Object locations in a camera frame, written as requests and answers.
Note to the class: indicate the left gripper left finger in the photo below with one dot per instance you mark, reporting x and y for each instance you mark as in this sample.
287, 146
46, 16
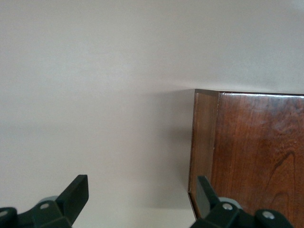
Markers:
73, 202

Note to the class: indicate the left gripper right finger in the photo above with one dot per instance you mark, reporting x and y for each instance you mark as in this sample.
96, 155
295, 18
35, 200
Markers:
206, 204

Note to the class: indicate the dark brown wooden cabinet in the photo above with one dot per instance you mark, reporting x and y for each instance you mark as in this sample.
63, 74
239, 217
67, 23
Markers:
261, 154

